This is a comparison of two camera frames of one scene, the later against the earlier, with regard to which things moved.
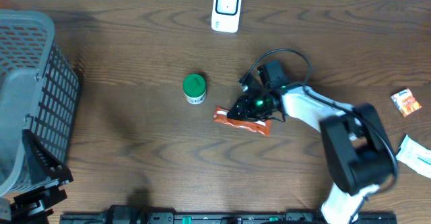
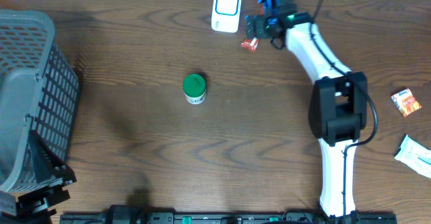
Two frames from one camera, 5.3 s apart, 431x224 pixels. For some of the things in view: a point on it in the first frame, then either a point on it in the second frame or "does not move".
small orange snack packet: x=406 y=103 does not move
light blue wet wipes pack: x=415 y=155 does not move
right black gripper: x=244 y=111 -> x=257 y=27
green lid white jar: x=194 y=87 does not move
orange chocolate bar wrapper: x=220 y=114 -> x=251 y=44
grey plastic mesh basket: x=39 y=95 does not move
